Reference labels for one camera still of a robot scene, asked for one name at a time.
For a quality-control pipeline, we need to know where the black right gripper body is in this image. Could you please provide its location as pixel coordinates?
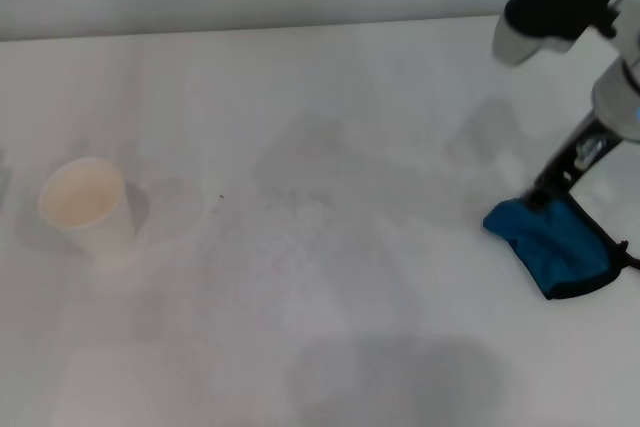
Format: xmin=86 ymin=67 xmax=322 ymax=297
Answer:
xmin=530 ymin=110 xmax=627 ymax=208

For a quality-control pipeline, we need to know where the blue rag with black trim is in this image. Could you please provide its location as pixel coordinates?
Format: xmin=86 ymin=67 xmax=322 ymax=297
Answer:
xmin=482 ymin=196 xmax=640 ymax=302

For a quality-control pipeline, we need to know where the white paper cup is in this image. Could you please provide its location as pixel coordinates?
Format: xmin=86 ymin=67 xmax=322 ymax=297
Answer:
xmin=37 ymin=157 xmax=137 ymax=271

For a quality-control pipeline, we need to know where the silver cable connector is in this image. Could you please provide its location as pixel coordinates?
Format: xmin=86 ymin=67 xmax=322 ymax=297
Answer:
xmin=573 ymin=135 xmax=608 ymax=171

